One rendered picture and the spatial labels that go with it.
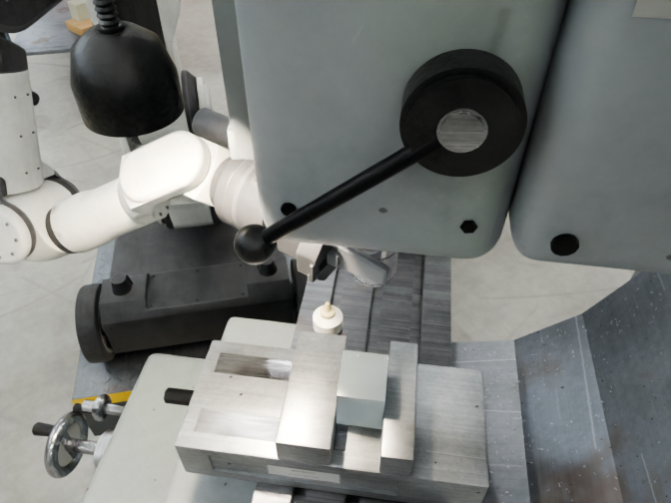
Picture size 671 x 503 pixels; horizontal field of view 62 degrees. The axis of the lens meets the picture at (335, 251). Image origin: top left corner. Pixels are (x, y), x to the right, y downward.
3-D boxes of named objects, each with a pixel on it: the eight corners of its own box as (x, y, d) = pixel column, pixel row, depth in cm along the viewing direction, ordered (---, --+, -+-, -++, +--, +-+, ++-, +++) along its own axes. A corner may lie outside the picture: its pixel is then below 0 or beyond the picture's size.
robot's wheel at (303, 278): (292, 292, 163) (288, 243, 149) (309, 290, 163) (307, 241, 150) (302, 348, 149) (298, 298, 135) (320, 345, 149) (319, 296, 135)
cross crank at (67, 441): (39, 486, 103) (13, 456, 94) (70, 427, 111) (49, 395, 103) (122, 499, 101) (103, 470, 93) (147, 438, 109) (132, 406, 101)
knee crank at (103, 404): (70, 422, 121) (60, 408, 117) (82, 398, 126) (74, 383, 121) (166, 436, 119) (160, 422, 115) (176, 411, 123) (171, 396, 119)
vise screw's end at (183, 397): (166, 405, 70) (162, 396, 69) (170, 393, 72) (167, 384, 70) (196, 408, 70) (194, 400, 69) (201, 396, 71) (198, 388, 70)
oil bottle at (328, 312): (312, 362, 79) (309, 312, 71) (317, 339, 82) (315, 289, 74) (339, 365, 79) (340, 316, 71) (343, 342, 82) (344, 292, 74)
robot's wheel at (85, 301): (103, 318, 156) (80, 268, 142) (122, 315, 157) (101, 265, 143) (94, 379, 142) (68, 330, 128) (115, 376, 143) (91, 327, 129)
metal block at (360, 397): (335, 423, 63) (335, 395, 59) (342, 378, 68) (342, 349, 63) (381, 429, 63) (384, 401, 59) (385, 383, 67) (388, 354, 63)
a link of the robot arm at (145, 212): (204, 175, 58) (105, 217, 63) (248, 194, 67) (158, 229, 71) (193, 119, 60) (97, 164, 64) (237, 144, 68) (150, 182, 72)
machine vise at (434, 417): (184, 473, 68) (165, 428, 60) (219, 368, 78) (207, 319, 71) (477, 513, 64) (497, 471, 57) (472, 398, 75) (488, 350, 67)
